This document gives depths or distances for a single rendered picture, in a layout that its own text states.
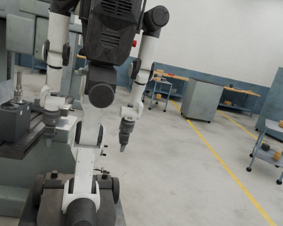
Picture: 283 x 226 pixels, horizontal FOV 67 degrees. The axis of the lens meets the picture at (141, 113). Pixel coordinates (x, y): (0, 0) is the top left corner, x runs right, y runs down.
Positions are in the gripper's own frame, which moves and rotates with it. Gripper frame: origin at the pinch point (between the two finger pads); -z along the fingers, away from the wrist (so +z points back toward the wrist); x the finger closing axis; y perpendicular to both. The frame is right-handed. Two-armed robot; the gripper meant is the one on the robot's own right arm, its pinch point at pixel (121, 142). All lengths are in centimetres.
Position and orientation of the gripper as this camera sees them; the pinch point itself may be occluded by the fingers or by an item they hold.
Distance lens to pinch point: 140.5
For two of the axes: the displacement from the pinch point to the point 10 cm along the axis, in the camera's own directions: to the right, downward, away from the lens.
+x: -1.4, -5.2, 8.4
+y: -9.5, -1.6, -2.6
